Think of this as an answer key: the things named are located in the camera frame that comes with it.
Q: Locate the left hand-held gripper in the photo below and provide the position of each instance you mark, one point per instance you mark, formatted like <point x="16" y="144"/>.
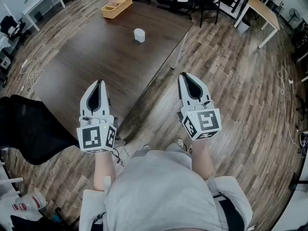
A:
<point x="90" y="136"/>

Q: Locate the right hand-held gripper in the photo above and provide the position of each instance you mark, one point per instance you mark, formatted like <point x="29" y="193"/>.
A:
<point x="207" y="121"/>

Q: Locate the person's right forearm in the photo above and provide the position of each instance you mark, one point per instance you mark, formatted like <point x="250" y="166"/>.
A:
<point x="203" y="160"/>

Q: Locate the person's left forearm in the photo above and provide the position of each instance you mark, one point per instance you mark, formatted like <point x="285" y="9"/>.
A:
<point x="103" y="170"/>

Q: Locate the person's right shoe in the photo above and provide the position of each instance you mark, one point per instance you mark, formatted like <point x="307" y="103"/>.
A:
<point x="179" y="142"/>

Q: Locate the person's shoe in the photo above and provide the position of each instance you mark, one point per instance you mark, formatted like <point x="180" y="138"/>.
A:
<point x="179" y="142"/>
<point x="147" y="147"/>

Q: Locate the person's left shoe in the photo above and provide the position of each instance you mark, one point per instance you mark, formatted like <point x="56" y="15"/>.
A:
<point x="147" y="147"/>

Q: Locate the black mesh office chair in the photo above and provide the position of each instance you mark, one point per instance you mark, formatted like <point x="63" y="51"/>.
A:
<point x="29" y="129"/>

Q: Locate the white waste bin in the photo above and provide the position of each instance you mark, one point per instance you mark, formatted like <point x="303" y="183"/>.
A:
<point x="243" y="26"/>

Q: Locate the person's grey shirt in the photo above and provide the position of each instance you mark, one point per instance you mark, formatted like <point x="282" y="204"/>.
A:
<point x="163" y="189"/>

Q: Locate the wicker basket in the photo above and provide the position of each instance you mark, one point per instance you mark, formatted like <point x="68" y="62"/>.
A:
<point x="116" y="6"/>

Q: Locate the pink plastic cup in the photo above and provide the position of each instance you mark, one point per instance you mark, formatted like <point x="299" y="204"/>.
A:
<point x="112" y="0"/>

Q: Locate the black chair base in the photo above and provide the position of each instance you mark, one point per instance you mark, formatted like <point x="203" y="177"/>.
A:
<point x="302" y="103"/>

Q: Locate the wooden top desk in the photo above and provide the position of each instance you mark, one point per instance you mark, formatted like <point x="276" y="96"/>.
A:
<point x="264" y="11"/>

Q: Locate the black chair with white items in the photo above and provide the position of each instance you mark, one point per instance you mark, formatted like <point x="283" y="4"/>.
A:
<point x="12" y="28"/>

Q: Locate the clear bag with red labels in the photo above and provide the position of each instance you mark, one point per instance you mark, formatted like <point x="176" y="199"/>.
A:
<point x="30" y="201"/>

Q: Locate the standing fan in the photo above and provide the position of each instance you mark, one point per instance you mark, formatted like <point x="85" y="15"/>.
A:
<point x="294" y="15"/>

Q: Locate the white metal frame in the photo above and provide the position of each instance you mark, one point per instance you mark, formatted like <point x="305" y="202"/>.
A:
<point x="9" y="180"/>

